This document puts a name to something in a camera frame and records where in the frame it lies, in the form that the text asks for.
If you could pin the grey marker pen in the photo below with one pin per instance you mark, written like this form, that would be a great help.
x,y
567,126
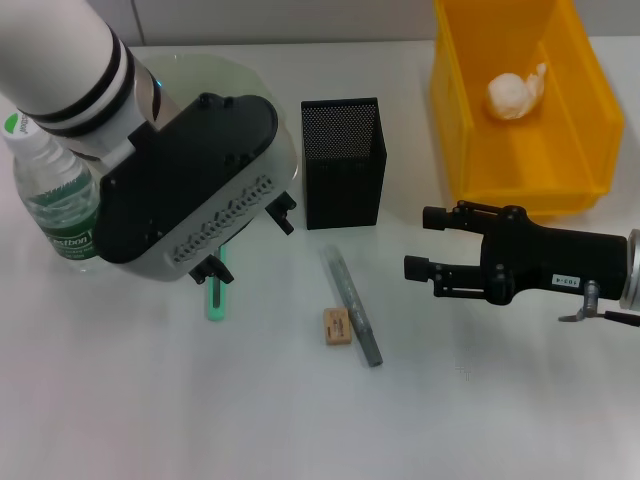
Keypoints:
x,y
350,295

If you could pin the white paper ball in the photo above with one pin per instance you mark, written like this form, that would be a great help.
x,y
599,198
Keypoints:
x,y
510,97

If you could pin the tan rectangular eraser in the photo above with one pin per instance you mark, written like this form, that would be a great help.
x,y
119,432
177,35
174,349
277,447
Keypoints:
x,y
338,327

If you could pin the yellow plastic storage bin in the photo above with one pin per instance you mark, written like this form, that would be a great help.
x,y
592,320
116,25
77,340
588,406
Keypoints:
x,y
500,165

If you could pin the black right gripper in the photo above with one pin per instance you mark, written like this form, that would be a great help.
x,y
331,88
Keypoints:
x,y
560,260

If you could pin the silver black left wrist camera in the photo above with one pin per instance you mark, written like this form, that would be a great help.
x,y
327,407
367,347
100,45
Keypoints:
x,y
190,170

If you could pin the pale green glass fruit plate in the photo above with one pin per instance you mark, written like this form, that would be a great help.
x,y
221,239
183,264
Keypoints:
x,y
210,75

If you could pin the black mesh pen holder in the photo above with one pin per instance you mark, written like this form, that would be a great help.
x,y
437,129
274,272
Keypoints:
x,y
345,190

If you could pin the green utility knife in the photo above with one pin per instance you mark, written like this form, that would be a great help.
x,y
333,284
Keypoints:
x,y
215,305

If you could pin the clear bottle with green label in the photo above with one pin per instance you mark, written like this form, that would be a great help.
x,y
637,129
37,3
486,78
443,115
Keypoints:
x,y
45,200

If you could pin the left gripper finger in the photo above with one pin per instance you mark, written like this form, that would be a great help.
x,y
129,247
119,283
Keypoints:
x,y
217,270
282,215

